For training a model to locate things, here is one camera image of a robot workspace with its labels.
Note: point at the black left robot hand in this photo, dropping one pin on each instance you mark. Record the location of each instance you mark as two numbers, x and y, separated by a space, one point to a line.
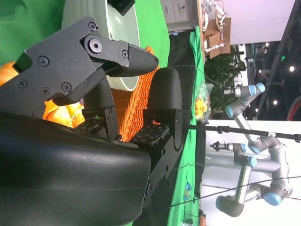
122 5

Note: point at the green tablecloth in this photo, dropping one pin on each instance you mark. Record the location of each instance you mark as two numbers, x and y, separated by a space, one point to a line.
23 23

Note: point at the orange wicker basket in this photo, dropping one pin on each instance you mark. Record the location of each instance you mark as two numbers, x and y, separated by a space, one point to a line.
138 103

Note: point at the black tripod rod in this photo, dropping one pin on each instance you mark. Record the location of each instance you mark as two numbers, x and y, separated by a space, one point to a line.
235 130

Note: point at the brown cardboard box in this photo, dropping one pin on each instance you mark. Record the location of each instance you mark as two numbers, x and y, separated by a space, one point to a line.
223 47

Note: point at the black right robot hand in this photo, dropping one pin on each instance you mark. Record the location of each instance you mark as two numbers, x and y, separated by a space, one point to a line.
70 169

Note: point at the green leafy plant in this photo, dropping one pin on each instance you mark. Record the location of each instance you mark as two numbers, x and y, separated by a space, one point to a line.
223 70

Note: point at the clear bag yellow toys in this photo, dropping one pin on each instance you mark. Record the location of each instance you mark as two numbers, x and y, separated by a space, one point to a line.
201 106

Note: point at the grey round bowl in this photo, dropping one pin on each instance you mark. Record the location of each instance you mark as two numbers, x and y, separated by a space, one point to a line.
120 26

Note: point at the white drawer cabinet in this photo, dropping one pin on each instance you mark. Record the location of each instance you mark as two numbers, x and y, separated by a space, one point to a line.
178 11

